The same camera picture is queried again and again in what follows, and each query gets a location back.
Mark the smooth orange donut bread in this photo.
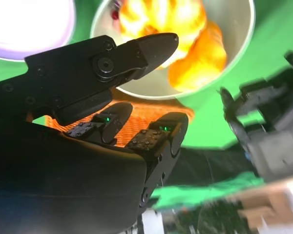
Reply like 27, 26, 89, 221
168, 19, 228, 92

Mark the pale grey-green bowl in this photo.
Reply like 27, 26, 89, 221
90, 0, 256, 99

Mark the black backdrop curtain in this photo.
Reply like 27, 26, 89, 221
165, 146, 259, 187

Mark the ribbed round bread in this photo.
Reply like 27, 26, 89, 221
118, 0, 207, 68

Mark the lavender white plate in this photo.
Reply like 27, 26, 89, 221
0, 0, 75, 61

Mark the orange wicker basket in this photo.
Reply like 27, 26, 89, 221
45, 91, 195, 148

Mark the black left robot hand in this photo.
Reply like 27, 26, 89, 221
219, 50, 293, 137

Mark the brown cardboard box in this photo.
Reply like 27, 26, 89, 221
234, 180, 293, 234

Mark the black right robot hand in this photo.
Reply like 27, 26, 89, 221
0, 33, 188, 234

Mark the green tablecloth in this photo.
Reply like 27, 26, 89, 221
0, 0, 293, 210

